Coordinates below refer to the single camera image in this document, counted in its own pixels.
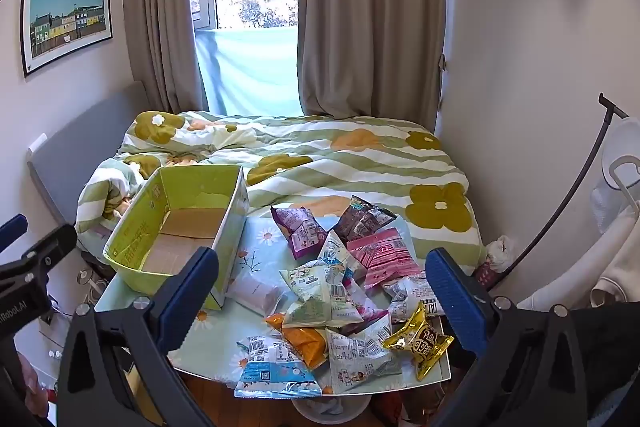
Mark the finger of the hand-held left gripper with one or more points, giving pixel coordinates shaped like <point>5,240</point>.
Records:
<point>50,249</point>
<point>12,229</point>

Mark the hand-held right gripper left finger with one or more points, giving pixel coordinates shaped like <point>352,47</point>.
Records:
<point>190,297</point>

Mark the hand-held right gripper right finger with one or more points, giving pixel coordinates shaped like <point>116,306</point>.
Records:
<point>452,302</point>

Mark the pink striped snack packet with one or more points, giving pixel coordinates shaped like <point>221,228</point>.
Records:
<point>385,257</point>

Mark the green cardboard box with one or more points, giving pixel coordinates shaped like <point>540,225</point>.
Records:
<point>140,227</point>

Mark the person's left hand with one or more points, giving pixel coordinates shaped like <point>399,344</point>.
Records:
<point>35,384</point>

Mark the gold snack packet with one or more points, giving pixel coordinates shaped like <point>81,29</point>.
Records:
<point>420,342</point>

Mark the white tissue pack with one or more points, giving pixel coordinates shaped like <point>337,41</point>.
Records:
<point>252,292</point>

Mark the white crumpled bag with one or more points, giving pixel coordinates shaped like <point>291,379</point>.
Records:
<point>500,252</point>

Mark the white green snack packet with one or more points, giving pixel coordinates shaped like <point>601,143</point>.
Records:
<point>305,279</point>
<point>315,312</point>

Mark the grey headboard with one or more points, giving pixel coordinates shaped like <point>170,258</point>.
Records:
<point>85,137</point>

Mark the dark brown snack packet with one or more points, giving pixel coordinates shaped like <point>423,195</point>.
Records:
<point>362,219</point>

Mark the orange snack packet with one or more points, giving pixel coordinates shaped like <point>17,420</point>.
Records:
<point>305,342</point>

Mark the purple snack packet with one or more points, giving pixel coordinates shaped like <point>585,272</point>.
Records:
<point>300,232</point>

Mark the white waste bin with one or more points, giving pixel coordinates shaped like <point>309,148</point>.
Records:
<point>330,412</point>

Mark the floral striped blanket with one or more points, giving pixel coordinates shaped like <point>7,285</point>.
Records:
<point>350,167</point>

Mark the white garment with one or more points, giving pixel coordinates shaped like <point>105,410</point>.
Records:
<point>620,267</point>

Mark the white hanger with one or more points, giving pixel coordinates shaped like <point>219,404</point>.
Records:
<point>617,172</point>

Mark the framed houses picture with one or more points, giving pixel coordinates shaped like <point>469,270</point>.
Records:
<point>67,24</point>

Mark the light blue cloth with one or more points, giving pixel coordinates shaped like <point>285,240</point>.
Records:
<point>250,72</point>

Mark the beige curtain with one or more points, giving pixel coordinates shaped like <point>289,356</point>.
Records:
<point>160,7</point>
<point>370,17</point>

